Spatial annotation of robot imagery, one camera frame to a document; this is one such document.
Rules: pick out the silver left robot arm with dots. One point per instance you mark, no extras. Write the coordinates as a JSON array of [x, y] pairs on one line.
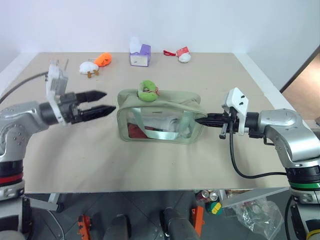
[[17, 120]]

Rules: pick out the white plush with red tag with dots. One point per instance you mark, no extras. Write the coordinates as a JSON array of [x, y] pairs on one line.
[[184, 57]]

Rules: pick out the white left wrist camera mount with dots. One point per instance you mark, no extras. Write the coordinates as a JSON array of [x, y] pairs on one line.
[[55, 80]]

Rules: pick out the red cloth in pouch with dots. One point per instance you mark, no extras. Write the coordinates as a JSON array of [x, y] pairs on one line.
[[135, 131]]

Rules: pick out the brown wooden door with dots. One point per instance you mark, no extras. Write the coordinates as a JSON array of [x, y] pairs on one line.
[[305, 85]]

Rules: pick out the green clear zip pouch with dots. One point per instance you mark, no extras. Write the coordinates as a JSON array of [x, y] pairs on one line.
[[160, 112]]

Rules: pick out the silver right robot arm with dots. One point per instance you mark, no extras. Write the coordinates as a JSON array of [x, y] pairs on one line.
[[287, 130]]

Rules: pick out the white cloth in pouch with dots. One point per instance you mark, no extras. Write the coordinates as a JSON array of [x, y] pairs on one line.
[[162, 123]]

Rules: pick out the green yellow ball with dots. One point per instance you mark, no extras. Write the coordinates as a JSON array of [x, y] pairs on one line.
[[213, 208]]

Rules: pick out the clear plastic bag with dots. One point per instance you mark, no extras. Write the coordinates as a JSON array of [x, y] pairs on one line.
[[257, 217]]

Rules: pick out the small thin metal stick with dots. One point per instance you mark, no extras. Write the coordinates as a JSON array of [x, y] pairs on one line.
[[66, 64]]

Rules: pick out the orange plush toy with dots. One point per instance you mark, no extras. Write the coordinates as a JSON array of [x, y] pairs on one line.
[[103, 60]]

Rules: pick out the orange clamp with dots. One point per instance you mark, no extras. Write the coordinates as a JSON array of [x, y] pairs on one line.
[[83, 225], [198, 220]]

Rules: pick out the dark rounded shape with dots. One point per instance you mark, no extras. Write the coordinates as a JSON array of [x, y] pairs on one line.
[[120, 228], [177, 225]]

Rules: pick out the silver drink can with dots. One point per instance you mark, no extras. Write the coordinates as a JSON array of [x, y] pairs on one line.
[[214, 195]]

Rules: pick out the white plush sheep toy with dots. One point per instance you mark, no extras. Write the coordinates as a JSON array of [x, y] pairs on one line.
[[87, 67]]

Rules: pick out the white table leg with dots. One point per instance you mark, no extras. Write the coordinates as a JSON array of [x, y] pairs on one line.
[[55, 201]]

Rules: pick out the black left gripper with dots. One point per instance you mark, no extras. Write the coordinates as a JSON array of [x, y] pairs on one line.
[[70, 107]]

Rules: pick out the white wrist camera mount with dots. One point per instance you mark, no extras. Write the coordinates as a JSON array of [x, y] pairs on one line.
[[237, 100], [55, 80]]

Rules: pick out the red drink can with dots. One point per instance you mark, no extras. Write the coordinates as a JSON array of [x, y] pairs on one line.
[[202, 195]]

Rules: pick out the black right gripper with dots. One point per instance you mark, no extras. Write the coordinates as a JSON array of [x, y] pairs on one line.
[[228, 120]]

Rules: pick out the purple white tissue box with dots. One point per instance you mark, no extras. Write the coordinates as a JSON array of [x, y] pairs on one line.
[[140, 56]]

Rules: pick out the grey flat board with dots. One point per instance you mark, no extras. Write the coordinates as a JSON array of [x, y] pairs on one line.
[[250, 197]]

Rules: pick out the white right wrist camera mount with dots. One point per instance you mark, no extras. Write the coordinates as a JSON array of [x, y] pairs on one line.
[[237, 100]]

